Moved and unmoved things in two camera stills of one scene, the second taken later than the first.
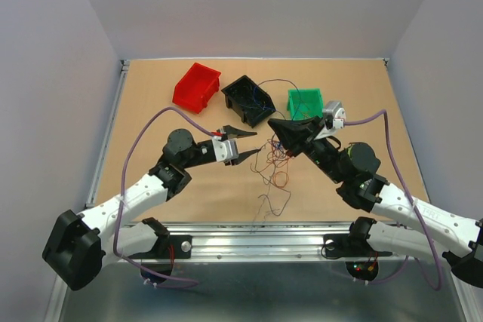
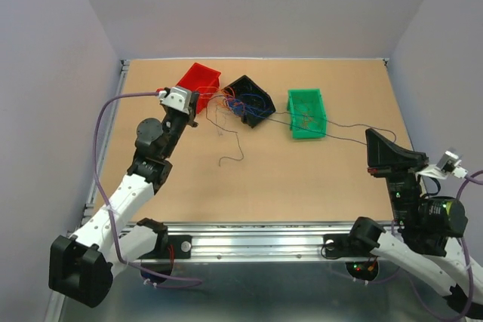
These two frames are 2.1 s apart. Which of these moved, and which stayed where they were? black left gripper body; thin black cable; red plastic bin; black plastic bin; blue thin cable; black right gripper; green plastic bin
Moved: thin black cable; blue thin cable; black left gripper body; black right gripper
Stayed: black plastic bin; red plastic bin; green plastic bin
